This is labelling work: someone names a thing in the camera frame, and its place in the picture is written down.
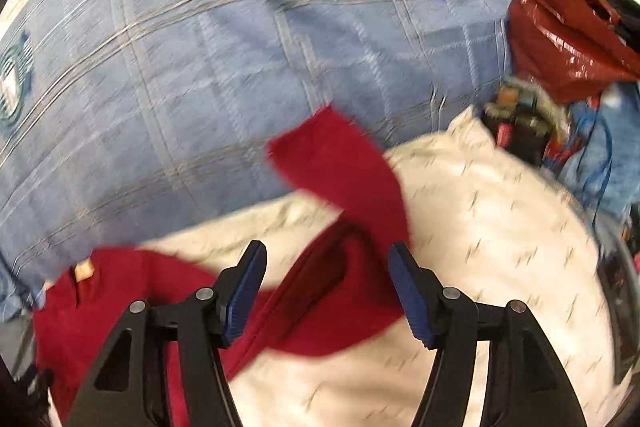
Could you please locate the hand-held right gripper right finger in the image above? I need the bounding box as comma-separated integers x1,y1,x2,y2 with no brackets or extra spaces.
387,242,589,427

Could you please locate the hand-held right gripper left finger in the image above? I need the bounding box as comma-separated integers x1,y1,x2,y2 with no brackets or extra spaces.
65,240,268,427

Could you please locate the dark red garment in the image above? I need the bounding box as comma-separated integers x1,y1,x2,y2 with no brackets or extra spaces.
32,105,413,423

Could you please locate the cream leaf-print pillow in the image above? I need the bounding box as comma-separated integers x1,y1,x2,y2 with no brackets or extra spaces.
135,107,631,427

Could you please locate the blue plaid blanket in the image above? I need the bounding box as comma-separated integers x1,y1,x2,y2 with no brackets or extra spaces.
0,0,556,323

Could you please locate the blue denim cloth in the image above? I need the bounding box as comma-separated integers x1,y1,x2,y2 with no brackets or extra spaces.
545,82,640,228

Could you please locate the red plastic bag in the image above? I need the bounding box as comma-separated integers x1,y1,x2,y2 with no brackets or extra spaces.
507,0,640,105

